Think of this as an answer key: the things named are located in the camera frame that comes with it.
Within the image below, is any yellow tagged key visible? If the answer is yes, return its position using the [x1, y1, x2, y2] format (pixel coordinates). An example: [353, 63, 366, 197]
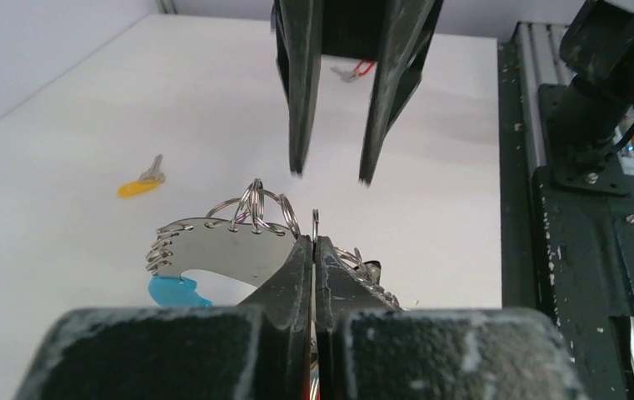
[117, 154, 166, 198]

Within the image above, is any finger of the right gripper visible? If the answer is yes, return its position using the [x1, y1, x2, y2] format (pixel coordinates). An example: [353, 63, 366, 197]
[272, 0, 324, 176]
[359, 1, 443, 185]

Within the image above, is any blue handled metal keyring holder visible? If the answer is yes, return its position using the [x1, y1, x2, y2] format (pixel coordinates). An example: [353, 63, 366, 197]
[145, 178, 302, 307]

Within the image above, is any bunch of coloured tagged keys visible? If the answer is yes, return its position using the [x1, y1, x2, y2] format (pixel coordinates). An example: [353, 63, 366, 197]
[334, 247, 402, 310]

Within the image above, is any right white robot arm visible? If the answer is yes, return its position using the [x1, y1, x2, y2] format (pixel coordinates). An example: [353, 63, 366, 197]
[272, 1, 634, 189]

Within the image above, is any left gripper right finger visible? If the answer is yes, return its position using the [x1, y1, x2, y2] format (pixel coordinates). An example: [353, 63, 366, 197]
[314, 237, 587, 399]

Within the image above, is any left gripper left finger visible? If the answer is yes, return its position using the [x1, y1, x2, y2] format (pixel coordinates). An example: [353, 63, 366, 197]
[16, 236, 313, 399]

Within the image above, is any red tagged key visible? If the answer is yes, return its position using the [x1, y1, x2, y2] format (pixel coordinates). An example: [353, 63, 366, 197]
[330, 60, 376, 83]

